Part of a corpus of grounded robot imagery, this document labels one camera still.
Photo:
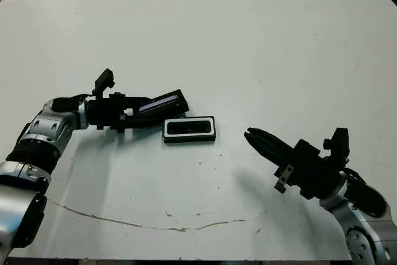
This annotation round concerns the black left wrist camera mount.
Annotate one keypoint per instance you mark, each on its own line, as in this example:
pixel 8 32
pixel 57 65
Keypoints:
pixel 104 82

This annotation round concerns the black box with white insert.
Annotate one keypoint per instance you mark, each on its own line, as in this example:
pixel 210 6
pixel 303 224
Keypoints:
pixel 189 140

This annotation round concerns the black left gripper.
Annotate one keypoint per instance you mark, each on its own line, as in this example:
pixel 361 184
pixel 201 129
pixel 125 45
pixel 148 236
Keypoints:
pixel 102 113

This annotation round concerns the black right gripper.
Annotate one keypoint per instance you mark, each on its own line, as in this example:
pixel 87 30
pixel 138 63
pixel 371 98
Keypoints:
pixel 313 172

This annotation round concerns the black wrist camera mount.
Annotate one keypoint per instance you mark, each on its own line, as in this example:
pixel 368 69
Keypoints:
pixel 339 144
pixel 104 82

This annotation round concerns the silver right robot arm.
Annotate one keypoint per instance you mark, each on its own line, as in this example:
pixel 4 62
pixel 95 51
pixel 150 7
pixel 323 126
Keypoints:
pixel 366 237

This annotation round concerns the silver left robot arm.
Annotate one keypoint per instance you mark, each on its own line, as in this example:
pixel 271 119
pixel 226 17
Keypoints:
pixel 43 128

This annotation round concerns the black glossy box lid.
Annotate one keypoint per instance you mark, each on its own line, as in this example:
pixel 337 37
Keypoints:
pixel 176 105

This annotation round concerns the slim black camera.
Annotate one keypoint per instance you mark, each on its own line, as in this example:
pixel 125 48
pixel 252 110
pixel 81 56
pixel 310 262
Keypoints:
pixel 186 126

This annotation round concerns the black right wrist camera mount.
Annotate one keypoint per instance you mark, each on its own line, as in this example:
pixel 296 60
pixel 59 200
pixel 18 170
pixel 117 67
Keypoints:
pixel 339 144

